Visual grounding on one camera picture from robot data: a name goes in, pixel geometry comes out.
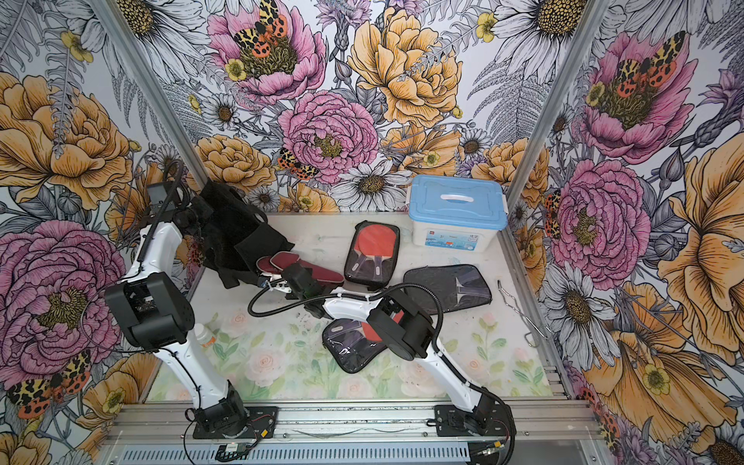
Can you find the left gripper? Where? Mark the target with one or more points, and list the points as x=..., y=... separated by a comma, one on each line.
x=207, y=211

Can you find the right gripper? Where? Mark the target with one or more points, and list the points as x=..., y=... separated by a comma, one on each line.
x=291, y=295

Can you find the black canvas bag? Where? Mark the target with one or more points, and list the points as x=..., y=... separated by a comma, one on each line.
x=235, y=235

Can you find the red ping pong paddle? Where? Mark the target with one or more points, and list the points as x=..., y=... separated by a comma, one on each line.
x=372, y=255

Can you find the black paddle case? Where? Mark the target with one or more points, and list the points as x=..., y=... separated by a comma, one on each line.
x=457, y=287

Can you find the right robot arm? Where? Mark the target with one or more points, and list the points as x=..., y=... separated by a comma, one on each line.
x=409, y=318

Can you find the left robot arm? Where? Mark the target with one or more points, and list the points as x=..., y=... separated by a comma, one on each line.
x=154, y=316

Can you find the small white pill bottle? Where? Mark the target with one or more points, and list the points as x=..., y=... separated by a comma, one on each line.
x=204, y=335

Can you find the blue lid storage box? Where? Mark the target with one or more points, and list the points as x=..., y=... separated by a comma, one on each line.
x=462, y=214

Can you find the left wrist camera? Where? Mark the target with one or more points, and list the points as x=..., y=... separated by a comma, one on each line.
x=163, y=197

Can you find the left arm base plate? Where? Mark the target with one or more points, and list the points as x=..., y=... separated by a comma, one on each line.
x=217, y=422

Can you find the aluminium front rail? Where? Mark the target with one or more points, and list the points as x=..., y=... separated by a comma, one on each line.
x=536, y=419

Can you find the thin metal wire hook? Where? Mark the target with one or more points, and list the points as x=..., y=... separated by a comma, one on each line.
x=535, y=335

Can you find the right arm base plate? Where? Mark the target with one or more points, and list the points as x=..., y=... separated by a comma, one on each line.
x=495, y=421

